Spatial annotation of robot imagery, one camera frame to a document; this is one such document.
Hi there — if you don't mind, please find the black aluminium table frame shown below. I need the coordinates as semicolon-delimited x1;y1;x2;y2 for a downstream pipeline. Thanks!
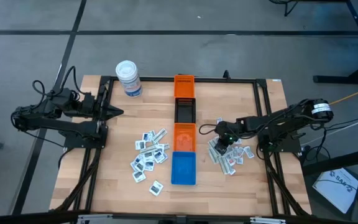
0;73;351;224

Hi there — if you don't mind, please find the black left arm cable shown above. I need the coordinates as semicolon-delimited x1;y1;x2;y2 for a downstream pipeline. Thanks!
31;65;85;98

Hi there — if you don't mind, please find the black plastic basket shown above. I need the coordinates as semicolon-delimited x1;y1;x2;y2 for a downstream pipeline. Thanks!
173;97;197;124

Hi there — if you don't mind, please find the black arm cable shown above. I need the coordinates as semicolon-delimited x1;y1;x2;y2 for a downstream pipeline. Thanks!
198;123;218;136
31;65;85;98

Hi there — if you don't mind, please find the yellow cable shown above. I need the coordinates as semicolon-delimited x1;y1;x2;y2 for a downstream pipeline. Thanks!
329;83;358;106

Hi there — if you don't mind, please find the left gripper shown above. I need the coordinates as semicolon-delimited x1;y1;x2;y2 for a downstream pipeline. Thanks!
94;88;124;124

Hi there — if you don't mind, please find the black floor beam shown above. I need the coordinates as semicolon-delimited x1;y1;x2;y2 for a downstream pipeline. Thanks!
301;145;358;177

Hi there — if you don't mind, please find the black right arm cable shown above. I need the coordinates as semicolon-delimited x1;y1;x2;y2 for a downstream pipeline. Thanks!
198;123;218;136

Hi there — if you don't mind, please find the blue plastic basket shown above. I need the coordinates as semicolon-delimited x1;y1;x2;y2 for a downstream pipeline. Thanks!
170;151;198;187

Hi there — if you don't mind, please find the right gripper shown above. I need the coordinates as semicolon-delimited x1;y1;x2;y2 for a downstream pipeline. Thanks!
214;120;241;157

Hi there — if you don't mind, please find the silver metal bracket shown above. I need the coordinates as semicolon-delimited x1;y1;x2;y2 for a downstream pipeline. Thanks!
76;213;114;224
249;217;287;224

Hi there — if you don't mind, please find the white printed booklet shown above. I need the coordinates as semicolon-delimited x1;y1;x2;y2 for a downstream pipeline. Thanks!
311;167;358;215

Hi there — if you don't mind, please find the white wipes canister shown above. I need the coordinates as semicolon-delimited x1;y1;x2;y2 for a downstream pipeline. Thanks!
115;60;144;98

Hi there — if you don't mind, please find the orange plastic basket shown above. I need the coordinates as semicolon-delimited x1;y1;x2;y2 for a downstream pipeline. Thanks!
173;123;198;153
173;74;196;99

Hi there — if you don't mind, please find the white cable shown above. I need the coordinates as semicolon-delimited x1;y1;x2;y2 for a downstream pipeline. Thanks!
300;112;358;147

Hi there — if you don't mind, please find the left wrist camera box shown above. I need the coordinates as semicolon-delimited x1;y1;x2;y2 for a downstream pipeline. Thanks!
82;92;97;108

